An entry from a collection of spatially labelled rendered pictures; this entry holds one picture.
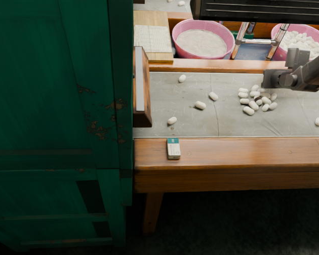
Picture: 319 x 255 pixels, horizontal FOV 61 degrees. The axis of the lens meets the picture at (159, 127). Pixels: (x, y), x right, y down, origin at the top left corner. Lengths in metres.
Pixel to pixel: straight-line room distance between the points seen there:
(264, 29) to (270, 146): 0.71
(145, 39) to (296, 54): 0.55
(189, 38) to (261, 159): 0.63
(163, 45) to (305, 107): 0.58
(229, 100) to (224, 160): 0.27
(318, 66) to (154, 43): 0.59
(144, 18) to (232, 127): 0.62
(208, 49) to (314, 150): 0.58
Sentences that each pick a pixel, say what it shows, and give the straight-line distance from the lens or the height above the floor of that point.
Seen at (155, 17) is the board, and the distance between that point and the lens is 1.26.
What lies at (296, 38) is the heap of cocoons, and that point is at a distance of 1.44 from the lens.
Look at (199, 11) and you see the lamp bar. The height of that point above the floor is 1.07.
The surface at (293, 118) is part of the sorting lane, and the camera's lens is 1.05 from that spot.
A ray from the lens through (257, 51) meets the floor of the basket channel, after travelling 1.38.
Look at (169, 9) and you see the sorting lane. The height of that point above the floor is 0.74.
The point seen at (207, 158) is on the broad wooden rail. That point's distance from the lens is 0.80.
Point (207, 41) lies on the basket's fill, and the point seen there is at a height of 0.74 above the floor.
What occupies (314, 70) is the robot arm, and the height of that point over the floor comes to 0.99.
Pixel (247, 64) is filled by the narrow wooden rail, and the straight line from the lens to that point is 1.14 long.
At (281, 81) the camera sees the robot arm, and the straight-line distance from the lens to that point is 0.96.
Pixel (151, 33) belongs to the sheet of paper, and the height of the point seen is 0.78.
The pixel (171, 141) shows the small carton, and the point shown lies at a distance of 0.79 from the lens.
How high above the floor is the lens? 1.44
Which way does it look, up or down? 54 degrees down
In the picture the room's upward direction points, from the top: 8 degrees clockwise
